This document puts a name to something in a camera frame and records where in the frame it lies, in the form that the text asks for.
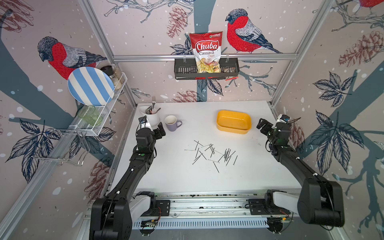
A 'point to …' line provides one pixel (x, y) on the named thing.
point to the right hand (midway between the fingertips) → (264, 120)
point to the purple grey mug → (172, 123)
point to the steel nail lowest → (215, 166)
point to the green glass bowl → (88, 113)
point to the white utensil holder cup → (153, 115)
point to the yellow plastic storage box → (233, 122)
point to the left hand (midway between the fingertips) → (157, 121)
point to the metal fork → (153, 102)
